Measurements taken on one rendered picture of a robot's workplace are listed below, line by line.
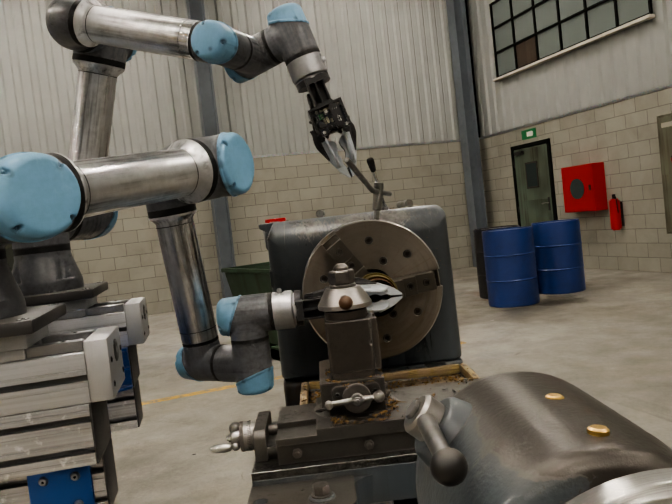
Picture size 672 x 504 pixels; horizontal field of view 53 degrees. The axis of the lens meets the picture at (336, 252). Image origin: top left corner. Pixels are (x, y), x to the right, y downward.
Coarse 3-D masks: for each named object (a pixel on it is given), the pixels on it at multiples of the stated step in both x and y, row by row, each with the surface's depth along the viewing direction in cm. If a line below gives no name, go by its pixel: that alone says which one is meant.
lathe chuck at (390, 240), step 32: (352, 224) 150; (384, 224) 150; (320, 256) 150; (384, 256) 150; (416, 256) 151; (320, 288) 150; (320, 320) 151; (384, 320) 151; (416, 320) 151; (384, 352) 152
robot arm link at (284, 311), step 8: (280, 288) 133; (272, 296) 131; (280, 296) 131; (288, 296) 131; (272, 304) 130; (280, 304) 130; (288, 304) 130; (280, 312) 130; (288, 312) 130; (296, 312) 131; (280, 320) 130; (288, 320) 130; (296, 320) 131; (280, 328) 132; (288, 328) 133
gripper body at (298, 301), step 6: (294, 294) 132; (300, 294) 132; (294, 300) 131; (300, 300) 130; (306, 300) 130; (312, 300) 130; (318, 300) 130; (300, 306) 129; (306, 306) 131; (312, 306) 131; (300, 312) 129; (306, 312) 131; (312, 312) 131; (318, 312) 131; (300, 318) 129; (306, 318) 129; (312, 318) 129; (318, 318) 129; (300, 324) 132
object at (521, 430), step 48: (480, 384) 41; (528, 384) 38; (432, 432) 34; (480, 432) 35; (528, 432) 32; (576, 432) 30; (624, 432) 30; (432, 480) 37; (480, 480) 31; (528, 480) 28; (576, 480) 28; (624, 480) 23
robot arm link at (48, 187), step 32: (0, 160) 87; (32, 160) 88; (64, 160) 95; (96, 160) 102; (128, 160) 106; (160, 160) 111; (192, 160) 117; (224, 160) 119; (0, 192) 85; (32, 192) 88; (64, 192) 91; (96, 192) 99; (128, 192) 104; (160, 192) 111; (192, 192) 119; (224, 192) 124; (0, 224) 86; (32, 224) 87; (64, 224) 91
